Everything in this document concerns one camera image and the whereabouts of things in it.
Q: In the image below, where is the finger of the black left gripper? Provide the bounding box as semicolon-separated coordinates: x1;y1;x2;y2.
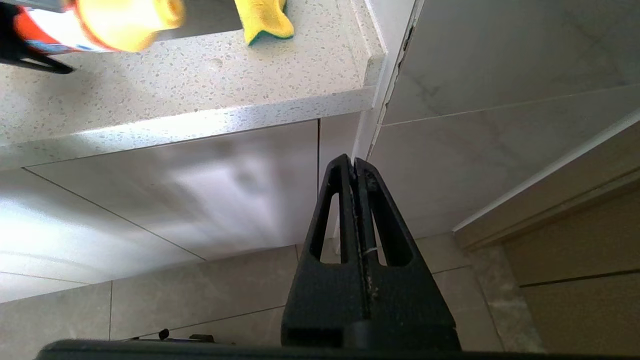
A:
0;2;75;75

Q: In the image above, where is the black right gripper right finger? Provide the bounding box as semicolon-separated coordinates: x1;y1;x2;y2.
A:
356;160;460;350

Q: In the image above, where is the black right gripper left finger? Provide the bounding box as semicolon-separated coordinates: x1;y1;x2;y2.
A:
281;154;371;346

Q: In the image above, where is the yellow dish soap bottle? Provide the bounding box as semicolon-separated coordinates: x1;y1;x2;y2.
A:
12;0;186;55

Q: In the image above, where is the stainless steel sink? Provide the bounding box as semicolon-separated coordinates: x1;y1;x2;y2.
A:
160;0;248;41

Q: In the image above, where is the yellow green sponge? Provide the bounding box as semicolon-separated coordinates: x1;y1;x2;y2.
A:
234;0;295;47

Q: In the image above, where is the white cabinet front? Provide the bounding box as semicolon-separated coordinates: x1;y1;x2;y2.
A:
0;112;371;303

